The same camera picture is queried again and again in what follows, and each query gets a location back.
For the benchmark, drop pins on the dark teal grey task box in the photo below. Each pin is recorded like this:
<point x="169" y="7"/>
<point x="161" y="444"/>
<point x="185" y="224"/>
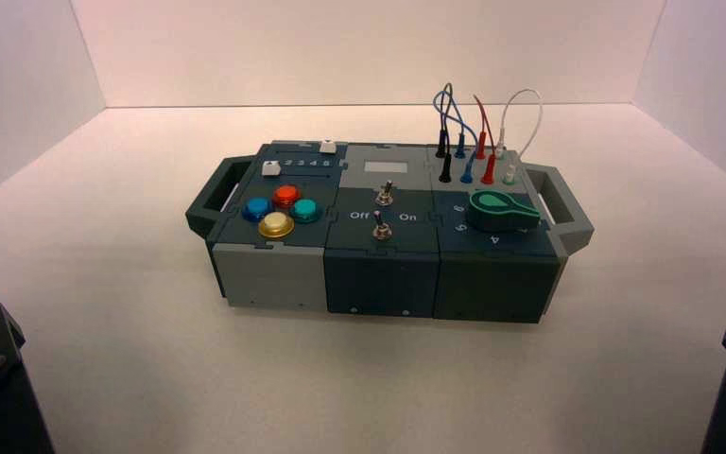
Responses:
<point x="382" y="275"/>

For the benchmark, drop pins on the teal round push button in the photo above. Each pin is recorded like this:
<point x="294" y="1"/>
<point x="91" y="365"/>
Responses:
<point x="305" y="209"/>

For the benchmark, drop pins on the red round push button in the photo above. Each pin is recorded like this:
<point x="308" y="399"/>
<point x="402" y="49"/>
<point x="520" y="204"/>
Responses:
<point x="286" y="195"/>

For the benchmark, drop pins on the yellow round push button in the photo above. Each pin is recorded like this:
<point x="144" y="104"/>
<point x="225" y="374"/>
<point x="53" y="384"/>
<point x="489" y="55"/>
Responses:
<point x="276" y="224"/>

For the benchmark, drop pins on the white slider knob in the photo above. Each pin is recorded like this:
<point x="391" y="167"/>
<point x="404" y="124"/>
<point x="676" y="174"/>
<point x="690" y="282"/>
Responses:
<point x="328" y="146"/>
<point x="271" y="168"/>

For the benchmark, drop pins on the blue round push button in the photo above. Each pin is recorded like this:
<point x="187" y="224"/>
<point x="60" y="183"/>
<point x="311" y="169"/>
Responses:
<point x="256" y="207"/>

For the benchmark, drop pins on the green rotary knob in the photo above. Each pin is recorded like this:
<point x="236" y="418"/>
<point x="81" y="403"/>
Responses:
<point x="494" y="213"/>

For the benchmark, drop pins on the metal toggle switch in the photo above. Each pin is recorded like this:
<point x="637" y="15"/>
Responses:
<point x="385" y="194"/>
<point x="380" y="229"/>

